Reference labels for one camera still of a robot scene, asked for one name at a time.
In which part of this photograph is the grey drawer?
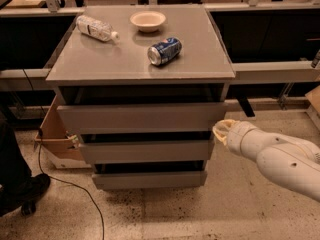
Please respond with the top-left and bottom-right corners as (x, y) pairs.
(79, 140), (214, 164)
(92, 171), (207, 190)
(57, 102), (227, 134)

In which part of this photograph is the grey middle drawer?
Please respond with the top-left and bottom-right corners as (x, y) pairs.
(79, 140), (214, 164)

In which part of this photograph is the clear plastic water bottle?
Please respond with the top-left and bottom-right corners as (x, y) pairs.
(76, 15), (119, 42)

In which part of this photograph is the brown cardboard box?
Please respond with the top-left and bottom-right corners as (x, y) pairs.
(35, 98), (90, 169)

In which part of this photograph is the black shoe and leg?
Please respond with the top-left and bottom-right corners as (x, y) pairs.
(0, 120), (51, 216)

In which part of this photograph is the black floor cable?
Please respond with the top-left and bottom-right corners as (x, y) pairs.
(21, 68), (106, 240)

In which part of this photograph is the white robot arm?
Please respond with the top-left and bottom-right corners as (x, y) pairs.
(212, 119), (320, 201)

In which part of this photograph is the blue soda can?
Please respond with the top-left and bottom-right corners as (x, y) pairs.
(147, 37), (182, 66)

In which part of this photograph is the grey bottom drawer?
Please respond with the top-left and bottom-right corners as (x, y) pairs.
(92, 171), (207, 190)

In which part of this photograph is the grey top drawer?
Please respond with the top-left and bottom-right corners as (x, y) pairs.
(57, 102), (227, 134)

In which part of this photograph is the white paper bowl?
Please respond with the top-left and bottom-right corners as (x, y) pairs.
(130, 11), (166, 33)

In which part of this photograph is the grey drawer cabinet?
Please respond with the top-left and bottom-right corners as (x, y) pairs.
(47, 5), (235, 190)

